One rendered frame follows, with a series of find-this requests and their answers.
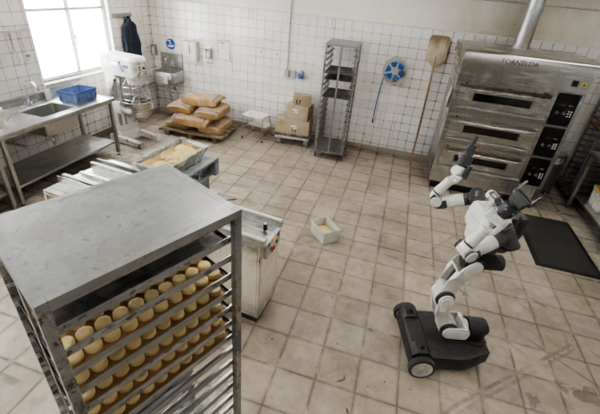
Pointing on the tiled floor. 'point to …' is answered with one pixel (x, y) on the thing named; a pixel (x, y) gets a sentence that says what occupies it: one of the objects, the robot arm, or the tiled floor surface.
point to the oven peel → (437, 47)
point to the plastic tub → (324, 230)
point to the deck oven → (508, 114)
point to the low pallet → (199, 132)
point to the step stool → (257, 121)
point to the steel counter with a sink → (54, 112)
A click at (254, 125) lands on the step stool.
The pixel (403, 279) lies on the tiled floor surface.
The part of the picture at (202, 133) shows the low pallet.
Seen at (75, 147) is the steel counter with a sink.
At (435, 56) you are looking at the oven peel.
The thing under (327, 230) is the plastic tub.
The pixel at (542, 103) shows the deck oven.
